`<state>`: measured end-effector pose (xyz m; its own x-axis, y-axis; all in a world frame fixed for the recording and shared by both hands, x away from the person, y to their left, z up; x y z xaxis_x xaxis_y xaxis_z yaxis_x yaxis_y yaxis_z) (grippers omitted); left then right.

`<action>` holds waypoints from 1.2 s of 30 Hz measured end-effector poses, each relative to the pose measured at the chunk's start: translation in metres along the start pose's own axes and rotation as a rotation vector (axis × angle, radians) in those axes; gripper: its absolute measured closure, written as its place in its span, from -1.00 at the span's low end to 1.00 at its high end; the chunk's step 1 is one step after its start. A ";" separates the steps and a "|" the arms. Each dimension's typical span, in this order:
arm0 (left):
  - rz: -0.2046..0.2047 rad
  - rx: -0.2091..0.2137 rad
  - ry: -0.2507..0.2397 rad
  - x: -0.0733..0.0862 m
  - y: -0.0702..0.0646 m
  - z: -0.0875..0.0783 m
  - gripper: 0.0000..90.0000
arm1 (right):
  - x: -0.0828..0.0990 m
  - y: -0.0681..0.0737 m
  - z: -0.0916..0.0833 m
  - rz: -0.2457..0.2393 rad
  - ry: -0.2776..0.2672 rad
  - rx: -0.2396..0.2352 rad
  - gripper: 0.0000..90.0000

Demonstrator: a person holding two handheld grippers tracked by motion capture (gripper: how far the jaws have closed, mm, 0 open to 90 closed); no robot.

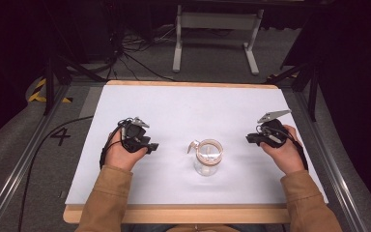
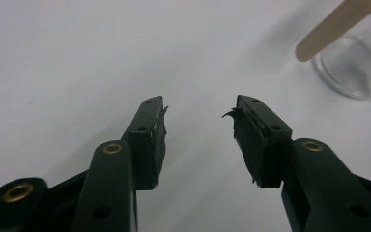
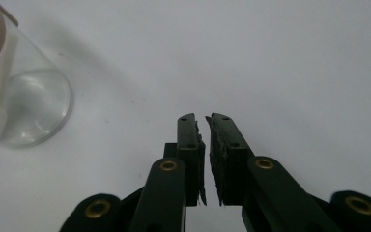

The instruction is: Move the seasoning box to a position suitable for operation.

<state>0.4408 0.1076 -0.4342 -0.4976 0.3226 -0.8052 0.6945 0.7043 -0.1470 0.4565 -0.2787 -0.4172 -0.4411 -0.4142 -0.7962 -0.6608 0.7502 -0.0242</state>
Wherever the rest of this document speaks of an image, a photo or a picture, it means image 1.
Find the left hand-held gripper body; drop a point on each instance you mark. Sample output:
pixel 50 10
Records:
pixel 132 132

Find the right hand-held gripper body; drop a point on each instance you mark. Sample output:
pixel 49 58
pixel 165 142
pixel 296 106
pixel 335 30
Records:
pixel 272 132

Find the glass jar with clasp lid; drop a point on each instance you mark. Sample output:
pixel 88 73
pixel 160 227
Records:
pixel 207 158

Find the person's left hand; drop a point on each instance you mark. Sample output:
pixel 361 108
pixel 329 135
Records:
pixel 122 156

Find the person's right hand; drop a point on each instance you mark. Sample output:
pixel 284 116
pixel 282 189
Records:
pixel 286 154

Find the white table sheet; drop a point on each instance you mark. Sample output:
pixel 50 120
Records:
pixel 186 109

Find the black tripod stand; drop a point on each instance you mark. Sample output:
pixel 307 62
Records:
pixel 312 83
pixel 53 71

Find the wooden table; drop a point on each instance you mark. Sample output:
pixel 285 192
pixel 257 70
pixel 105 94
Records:
pixel 180 212

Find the yellow black hazard tape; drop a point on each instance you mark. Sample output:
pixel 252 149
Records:
pixel 38 92

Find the white metal stand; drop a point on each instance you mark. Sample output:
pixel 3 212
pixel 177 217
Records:
pixel 217 21

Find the aluminium floor rail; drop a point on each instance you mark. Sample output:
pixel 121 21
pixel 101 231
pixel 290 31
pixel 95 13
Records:
pixel 335 167
pixel 19 167

